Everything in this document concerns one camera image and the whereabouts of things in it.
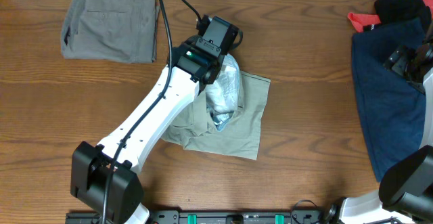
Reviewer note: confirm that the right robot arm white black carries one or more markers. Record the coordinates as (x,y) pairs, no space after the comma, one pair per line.
(405,191)

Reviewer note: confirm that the folded dark grey shorts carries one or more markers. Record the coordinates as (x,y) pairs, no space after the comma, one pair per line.
(116,30)

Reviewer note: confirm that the navy blue garment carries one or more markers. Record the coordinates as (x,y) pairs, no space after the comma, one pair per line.
(391,112)

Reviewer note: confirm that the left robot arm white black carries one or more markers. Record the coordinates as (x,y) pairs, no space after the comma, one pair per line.
(105,176)

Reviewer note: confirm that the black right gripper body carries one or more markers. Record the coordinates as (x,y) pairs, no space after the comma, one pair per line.
(404,58)

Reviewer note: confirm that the black garment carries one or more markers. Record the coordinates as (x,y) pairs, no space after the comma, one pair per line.
(393,11)

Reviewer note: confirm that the red garment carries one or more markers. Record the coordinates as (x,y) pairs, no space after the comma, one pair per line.
(362,22)

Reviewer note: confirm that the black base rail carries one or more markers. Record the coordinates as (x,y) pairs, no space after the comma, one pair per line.
(216,218)

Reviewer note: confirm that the light khaki shorts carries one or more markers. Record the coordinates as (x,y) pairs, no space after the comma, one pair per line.
(226,117)

